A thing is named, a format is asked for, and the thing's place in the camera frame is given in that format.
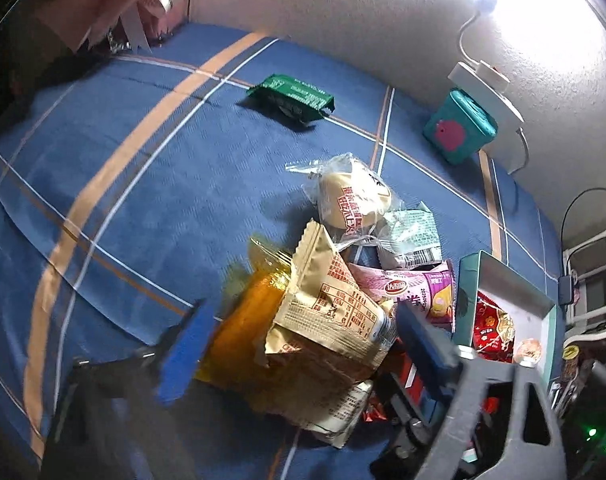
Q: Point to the white gooseneck plug lamp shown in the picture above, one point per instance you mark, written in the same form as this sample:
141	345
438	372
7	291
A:
485	2

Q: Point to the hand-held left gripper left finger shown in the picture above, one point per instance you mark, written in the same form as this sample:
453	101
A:
183	355

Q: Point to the dark green snack packet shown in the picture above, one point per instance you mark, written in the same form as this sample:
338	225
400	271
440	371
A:
290	95

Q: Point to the white power strip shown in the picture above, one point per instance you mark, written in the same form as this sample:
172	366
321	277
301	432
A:
483	92

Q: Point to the teal tin with pink hearts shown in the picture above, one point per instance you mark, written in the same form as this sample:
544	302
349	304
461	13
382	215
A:
458	130

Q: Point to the beige snack packet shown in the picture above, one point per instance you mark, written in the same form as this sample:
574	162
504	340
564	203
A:
323	320

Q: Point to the white text snack packet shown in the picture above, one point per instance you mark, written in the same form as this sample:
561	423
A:
343	410

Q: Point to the clear bun packet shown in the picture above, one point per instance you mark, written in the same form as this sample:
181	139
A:
353	200

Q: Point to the blue plaid bedsheet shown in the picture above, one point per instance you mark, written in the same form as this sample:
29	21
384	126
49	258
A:
158	185

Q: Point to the red cartoon snack packet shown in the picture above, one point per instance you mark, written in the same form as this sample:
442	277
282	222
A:
493	330

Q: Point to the teal cardboard tray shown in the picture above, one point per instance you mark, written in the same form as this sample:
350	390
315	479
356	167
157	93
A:
513	295

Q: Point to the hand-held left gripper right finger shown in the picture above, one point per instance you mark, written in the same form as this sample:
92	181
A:
425	347

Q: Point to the red gold patterned packet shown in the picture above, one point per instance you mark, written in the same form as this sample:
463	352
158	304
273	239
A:
375	412

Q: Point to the light green snack packet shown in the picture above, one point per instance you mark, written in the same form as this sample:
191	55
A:
413	240

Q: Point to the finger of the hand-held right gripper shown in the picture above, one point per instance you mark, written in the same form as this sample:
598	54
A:
400	412

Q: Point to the yellow lid patterned can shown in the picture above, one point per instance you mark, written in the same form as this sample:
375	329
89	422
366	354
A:
572	351

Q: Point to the black power adapter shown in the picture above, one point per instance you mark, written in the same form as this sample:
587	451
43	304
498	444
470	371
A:
567	287

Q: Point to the pink purple snack packet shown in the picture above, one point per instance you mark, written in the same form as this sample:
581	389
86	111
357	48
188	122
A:
423	295

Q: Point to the orange yellow snack packet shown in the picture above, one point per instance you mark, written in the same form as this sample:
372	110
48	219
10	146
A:
248	325

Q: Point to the small dark red box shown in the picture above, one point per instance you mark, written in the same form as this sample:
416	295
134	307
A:
412	375

